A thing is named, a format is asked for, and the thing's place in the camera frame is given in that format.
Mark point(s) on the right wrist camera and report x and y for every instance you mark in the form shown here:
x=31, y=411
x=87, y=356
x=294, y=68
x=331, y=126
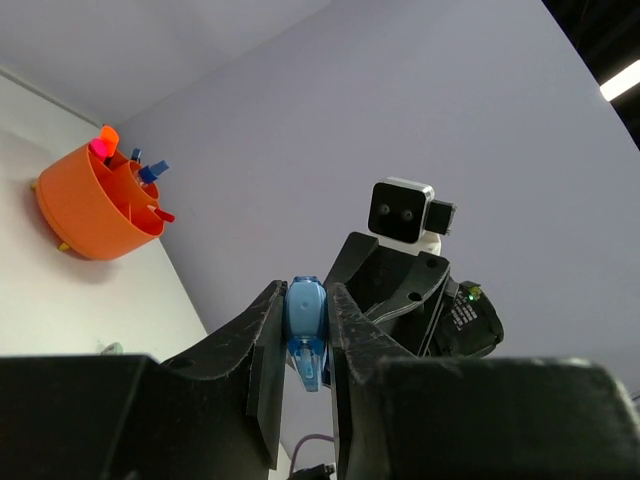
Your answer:
x=408, y=217

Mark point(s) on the pink black highlighter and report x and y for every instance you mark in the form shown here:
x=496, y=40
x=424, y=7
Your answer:
x=103, y=150

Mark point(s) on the ceiling light strip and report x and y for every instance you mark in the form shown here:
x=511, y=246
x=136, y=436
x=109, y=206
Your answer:
x=623, y=81

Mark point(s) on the blue cap white marker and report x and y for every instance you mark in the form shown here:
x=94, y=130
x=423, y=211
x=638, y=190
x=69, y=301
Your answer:
x=136, y=155

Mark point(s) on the red cap white marker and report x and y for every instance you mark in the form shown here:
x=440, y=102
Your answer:
x=162, y=214

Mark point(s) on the orange round pen holder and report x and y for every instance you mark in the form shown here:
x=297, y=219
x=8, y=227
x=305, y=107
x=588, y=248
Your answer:
x=99, y=212

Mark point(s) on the orange black highlighter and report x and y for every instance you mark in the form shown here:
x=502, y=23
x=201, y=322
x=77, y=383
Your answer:
x=110, y=137

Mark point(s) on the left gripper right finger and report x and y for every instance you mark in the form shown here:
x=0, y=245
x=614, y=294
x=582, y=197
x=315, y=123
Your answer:
x=397, y=416

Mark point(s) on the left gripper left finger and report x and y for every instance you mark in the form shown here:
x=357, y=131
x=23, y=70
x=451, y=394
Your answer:
x=210, y=412

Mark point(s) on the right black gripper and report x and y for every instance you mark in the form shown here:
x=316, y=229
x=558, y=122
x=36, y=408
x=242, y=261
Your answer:
x=410, y=304

